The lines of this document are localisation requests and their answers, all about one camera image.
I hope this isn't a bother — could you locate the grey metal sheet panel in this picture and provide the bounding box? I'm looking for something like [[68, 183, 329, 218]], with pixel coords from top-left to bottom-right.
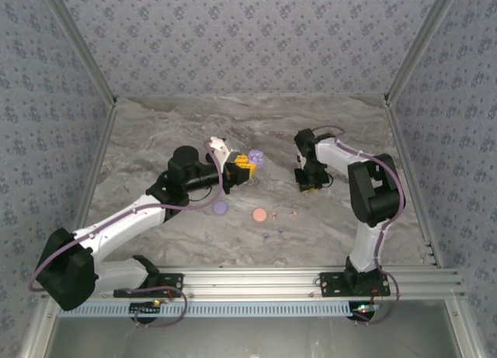
[[46, 315, 463, 358]]

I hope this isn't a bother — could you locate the wide aluminium mounting rail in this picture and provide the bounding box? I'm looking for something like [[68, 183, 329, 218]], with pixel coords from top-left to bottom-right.
[[43, 267, 465, 301]]

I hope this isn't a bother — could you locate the aluminium lower side rail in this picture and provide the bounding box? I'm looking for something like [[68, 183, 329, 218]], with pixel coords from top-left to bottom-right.
[[19, 301, 59, 358], [446, 299, 485, 358]]

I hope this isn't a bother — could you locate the white slotted cable duct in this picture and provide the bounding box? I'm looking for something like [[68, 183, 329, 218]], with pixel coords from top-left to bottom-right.
[[57, 301, 356, 318]]

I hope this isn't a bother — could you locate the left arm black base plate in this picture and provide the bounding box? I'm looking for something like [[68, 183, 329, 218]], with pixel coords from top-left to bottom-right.
[[113, 273, 184, 299]]

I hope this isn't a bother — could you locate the aluminium frame post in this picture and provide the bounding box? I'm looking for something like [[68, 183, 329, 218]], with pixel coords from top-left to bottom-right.
[[37, 0, 118, 105], [384, 0, 465, 105]]

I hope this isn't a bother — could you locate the aluminium table side rail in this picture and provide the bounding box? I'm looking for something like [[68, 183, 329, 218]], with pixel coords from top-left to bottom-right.
[[384, 99, 446, 269], [71, 99, 120, 231]]

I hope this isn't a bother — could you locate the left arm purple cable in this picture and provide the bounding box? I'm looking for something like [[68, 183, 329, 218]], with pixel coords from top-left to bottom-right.
[[30, 142, 188, 328]]

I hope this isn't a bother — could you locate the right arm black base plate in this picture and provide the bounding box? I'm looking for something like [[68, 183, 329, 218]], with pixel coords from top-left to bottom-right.
[[318, 272, 391, 298]]

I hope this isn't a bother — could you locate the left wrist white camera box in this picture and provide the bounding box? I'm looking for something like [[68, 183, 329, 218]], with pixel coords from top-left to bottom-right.
[[203, 136, 238, 172]]

